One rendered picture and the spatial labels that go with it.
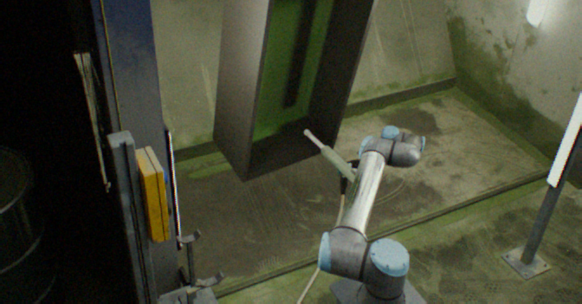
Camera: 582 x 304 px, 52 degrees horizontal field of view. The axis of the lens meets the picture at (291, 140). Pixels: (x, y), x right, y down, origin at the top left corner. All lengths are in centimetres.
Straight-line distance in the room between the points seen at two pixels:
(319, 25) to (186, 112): 117
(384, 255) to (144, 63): 110
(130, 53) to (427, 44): 318
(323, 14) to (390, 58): 149
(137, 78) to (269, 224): 175
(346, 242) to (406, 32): 268
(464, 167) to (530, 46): 92
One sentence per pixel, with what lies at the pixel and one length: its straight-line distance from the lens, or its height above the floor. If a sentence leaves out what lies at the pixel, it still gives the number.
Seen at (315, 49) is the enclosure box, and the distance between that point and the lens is 336.
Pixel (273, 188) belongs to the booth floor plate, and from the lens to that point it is 382.
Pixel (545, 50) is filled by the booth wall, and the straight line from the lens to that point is 431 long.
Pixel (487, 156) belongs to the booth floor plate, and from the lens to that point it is 438.
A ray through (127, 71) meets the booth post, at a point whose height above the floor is 155.
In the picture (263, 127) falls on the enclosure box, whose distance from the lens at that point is 351.
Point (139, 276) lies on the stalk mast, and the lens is 189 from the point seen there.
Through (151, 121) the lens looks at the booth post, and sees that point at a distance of 217.
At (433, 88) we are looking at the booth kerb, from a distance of 487.
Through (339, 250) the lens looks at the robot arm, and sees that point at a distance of 231.
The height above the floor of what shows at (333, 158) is 56.
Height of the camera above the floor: 257
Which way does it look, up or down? 37 degrees down
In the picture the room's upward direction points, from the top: 3 degrees clockwise
